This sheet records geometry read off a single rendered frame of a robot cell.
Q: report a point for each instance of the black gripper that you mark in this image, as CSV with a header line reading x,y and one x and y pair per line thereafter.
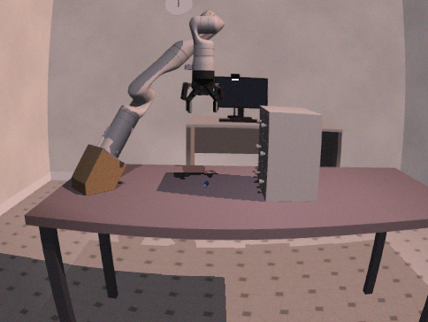
x,y
202,84

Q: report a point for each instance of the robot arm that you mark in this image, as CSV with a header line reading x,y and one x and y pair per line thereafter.
x,y
141,91

